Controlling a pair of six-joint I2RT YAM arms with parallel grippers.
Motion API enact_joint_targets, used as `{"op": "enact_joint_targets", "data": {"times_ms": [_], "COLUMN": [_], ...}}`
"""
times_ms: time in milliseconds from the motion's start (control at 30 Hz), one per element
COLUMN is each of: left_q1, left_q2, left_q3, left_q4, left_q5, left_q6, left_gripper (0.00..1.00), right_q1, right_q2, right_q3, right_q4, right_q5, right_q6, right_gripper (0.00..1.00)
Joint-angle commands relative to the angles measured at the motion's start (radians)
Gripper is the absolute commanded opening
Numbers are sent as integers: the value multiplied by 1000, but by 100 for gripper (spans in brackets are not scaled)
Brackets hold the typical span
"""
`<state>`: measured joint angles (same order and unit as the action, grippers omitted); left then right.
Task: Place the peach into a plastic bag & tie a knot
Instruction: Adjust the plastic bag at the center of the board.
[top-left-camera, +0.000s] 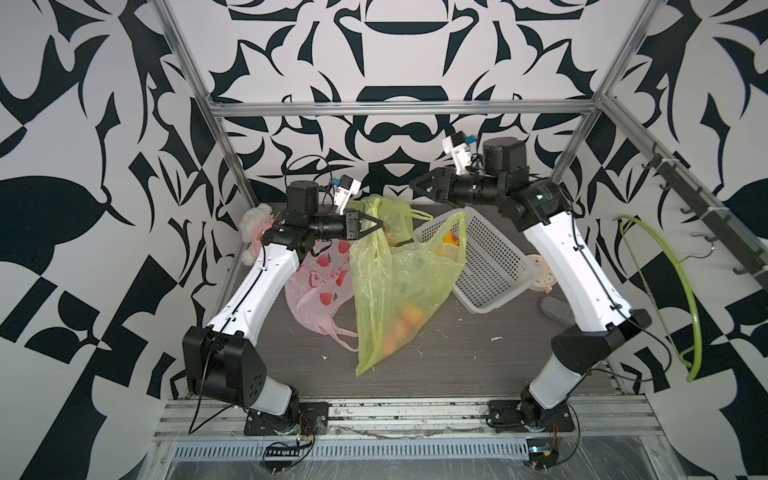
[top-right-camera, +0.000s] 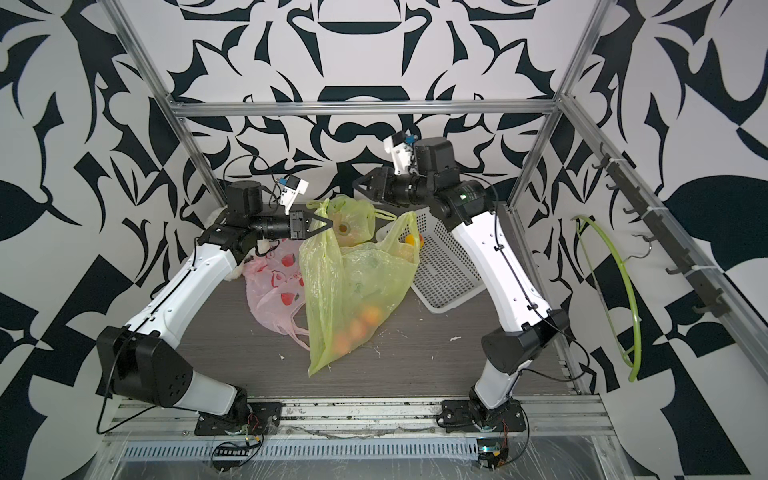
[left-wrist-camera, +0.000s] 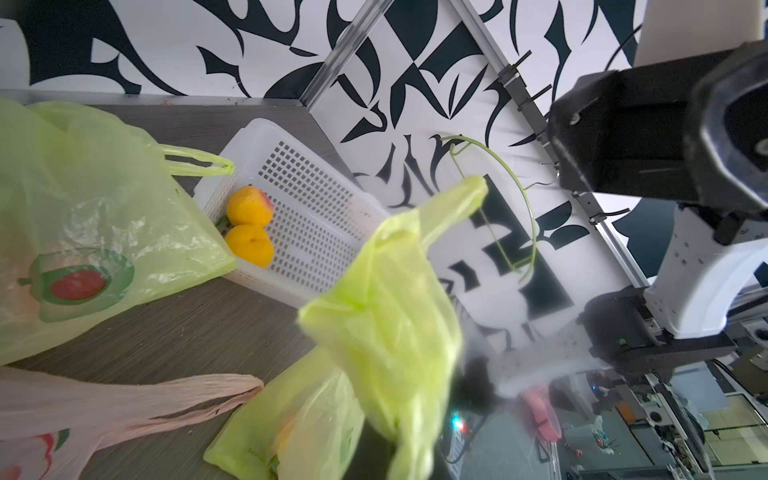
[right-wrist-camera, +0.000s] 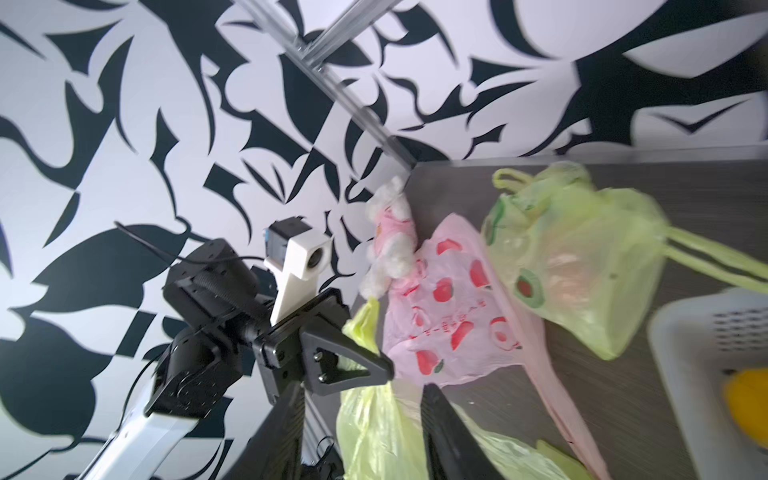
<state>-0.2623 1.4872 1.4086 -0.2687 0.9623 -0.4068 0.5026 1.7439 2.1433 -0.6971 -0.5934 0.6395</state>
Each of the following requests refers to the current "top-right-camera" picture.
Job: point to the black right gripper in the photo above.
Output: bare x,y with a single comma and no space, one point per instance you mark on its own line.
384,186

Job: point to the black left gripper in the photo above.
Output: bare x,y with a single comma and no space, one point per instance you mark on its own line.
299,226

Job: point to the red peach basket front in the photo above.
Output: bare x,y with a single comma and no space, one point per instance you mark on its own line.
358,329

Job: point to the green avocado print plastic bag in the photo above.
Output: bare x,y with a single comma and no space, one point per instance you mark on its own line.
354,221

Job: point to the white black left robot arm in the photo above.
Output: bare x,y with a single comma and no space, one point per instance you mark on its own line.
140,359

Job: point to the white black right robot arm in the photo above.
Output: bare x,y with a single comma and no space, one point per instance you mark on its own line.
424,172

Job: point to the pink apple print plastic bag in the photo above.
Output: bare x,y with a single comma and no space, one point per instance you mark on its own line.
275,290

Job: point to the yellow fruit upper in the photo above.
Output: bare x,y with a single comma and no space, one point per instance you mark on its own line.
414,241

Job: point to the white plush bear pink shirt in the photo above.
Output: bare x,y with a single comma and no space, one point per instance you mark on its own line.
260,248

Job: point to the white perforated plastic basket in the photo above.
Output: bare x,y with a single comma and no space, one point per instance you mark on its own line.
446,277

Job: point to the black connector block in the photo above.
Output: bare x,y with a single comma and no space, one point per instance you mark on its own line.
228,455

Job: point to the green circuit board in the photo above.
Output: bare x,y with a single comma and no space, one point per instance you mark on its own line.
492,453

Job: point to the green hoop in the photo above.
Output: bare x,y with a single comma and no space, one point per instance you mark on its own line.
632,356

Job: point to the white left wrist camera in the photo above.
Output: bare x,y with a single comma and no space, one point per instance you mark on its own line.
291,187

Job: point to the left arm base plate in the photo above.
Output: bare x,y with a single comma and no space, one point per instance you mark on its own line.
254,418

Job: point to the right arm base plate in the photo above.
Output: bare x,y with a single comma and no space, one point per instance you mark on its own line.
471,415

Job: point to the black wall hook rail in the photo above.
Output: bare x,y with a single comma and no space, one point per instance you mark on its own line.
666,231

